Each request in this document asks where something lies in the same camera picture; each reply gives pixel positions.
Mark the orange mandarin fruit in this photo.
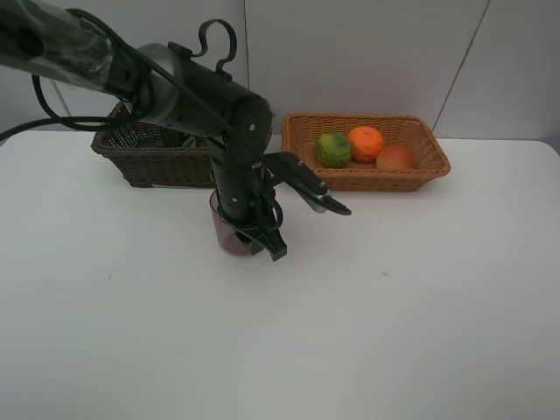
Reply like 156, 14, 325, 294
347, 126, 384, 164

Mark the red yellow peach fruit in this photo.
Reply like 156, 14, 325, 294
375, 145, 415, 171

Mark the black soap pump bottle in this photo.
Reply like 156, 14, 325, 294
181, 134, 207, 149

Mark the dark brown wicker basket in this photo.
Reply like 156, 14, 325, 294
90, 101, 276, 190

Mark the light orange wicker basket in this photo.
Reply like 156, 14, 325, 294
282, 113, 451, 192

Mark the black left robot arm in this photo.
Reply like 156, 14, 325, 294
1, 1, 350, 260

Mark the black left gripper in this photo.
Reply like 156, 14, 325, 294
207, 137, 352, 261

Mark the translucent purple plastic cup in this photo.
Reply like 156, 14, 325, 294
209, 190, 252, 256

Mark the green mango fruit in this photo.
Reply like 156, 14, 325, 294
316, 132, 352, 169

